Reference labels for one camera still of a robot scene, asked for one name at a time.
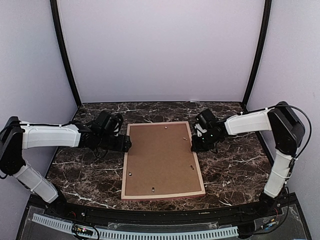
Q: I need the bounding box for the black corner post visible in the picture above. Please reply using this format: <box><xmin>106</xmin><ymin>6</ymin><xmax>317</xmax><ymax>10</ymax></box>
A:
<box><xmin>241</xmin><ymin>0</ymin><xmax>273</xmax><ymax>109</ymax></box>
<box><xmin>49</xmin><ymin>0</ymin><xmax>82</xmax><ymax>108</ymax></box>

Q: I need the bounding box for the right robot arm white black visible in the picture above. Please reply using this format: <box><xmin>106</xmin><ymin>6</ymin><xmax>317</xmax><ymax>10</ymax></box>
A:
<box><xmin>191</xmin><ymin>101</ymin><xmax>306</xmax><ymax>199</ymax></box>

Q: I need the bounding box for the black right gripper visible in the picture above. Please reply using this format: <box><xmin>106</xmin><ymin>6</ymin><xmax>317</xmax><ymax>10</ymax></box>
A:
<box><xmin>191</xmin><ymin>130</ymin><xmax>220</xmax><ymax>152</ymax></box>

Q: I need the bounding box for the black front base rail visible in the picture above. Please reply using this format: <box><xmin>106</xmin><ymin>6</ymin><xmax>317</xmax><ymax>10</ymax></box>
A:
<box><xmin>23</xmin><ymin>193</ymin><xmax>302</xmax><ymax>226</ymax></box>

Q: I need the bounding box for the right black corner post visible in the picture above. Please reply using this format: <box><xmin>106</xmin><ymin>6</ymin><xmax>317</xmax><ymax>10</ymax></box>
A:
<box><xmin>241</xmin><ymin>0</ymin><xmax>273</xmax><ymax>109</ymax></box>

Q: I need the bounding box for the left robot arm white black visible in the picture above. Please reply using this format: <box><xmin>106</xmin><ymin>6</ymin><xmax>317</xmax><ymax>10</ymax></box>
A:
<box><xmin>0</xmin><ymin>113</ymin><xmax>132</xmax><ymax>218</ymax></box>

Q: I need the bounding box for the white slotted cable duct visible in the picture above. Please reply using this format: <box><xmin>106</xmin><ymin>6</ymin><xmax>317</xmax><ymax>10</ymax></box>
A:
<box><xmin>31</xmin><ymin>213</ymin><xmax>239</xmax><ymax>240</ymax></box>

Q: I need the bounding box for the wooden pink picture frame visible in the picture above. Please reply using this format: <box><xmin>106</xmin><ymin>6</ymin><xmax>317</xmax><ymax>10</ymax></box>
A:
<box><xmin>120</xmin><ymin>121</ymin><xmax>207</xmax><ymax>200</ymax></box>

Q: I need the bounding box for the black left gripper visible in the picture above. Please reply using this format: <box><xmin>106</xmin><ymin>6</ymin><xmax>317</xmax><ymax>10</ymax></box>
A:
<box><xmin>97</xmin><ymin>133</ymin><xmax>132</xmax><ymax>153</ymax></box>

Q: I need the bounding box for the left black corner post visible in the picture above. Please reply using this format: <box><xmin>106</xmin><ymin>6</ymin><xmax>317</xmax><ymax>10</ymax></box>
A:
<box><xmin>49</xmin><ymin>0</ymin><xmax>82</xmax><ymax>108</ymax></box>

